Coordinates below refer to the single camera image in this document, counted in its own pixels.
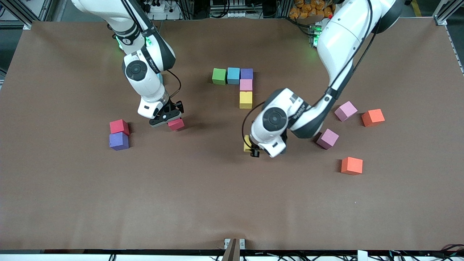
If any notched yellow foam block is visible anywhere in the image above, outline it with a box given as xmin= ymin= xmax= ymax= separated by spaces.
xmin=239 ymin=91 xmax=253 ymax=109

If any green foam block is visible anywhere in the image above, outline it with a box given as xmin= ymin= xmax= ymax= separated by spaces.
xmin=212 ymin=68 xmax=227 ymax=86

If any orange foam block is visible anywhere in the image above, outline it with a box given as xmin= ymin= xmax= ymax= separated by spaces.
xmin=361 ymin=109 xmax=385 ymax=128
xmin=341 ymin=157 xmax=363 ymax=176

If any brown table cover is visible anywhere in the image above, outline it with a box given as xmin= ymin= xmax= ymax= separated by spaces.
xmin=0 ymin=18 xmax=464 ymax=251

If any white power strip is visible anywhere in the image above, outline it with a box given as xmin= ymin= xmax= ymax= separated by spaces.
xmin=141 ymin=0 xmax=182 ymax=20

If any white electrical box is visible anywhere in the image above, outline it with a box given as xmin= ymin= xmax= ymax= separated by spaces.
xmin=210 ymin=0 xmax=247 ymax=18

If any orange crinkled bag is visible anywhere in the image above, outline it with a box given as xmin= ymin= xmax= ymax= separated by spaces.
xmin=289 ymin=0 xmax=334 ymax=19

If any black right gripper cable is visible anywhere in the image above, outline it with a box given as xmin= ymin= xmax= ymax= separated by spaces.
xmin=167 ymin=70 xmax=182 ymax=99

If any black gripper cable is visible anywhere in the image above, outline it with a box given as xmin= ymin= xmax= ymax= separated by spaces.
xmin=242 ymin=101 xmax=266 ymax=147
xmin=167 ymin=70 xmax=182 ymax=99

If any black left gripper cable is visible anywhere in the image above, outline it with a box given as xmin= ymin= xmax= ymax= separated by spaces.
xmin=242 ymin=101 xmax=266 ymax=147

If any camera mount post with bracket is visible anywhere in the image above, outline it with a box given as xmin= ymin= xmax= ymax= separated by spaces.
xmin=224 ymin=238 xmax=246 ymax=261

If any aluminium frame profile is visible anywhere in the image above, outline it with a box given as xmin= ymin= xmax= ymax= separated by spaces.
xmin=0 ymin=0 xmax=55 ymax=30
xmin=432 ymin=0 xmax=464 ymax=26

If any aluminium table edge rail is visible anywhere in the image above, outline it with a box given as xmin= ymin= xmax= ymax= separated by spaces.
xmin=444 ymin=25 xmax=464 ymax=76

